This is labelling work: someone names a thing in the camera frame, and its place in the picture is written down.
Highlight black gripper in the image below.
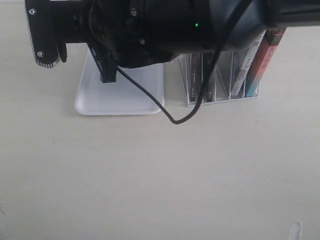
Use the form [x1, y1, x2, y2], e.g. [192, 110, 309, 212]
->
[24, 0, 174, 83]

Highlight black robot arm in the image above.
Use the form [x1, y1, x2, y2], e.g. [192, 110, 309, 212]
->
[24, 0, 240, 83]

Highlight dark grey leftmost book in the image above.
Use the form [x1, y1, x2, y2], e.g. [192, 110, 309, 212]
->
[189, 53, 202, 102]

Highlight black spine book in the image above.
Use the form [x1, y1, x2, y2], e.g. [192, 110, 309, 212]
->
[203, 52, 216, 102]

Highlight grey white spine book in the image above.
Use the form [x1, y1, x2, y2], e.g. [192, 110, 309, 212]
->
[230, 31, 266, 97]

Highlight pink red spine book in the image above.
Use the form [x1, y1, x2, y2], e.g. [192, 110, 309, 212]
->
[245, 27, 287, 98]

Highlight white rectangular tray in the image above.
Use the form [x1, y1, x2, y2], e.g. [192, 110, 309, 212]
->
[74, 51, 165, 116]

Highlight white object at table edge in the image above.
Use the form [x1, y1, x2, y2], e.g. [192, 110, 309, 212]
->
[288, 220, 303, 240]

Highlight black cable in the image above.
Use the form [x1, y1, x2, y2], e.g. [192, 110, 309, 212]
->
[116, 0, 251, 126]

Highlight white wire book rack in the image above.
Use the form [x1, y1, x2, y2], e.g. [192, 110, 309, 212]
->
[175, 51, 260, 107]

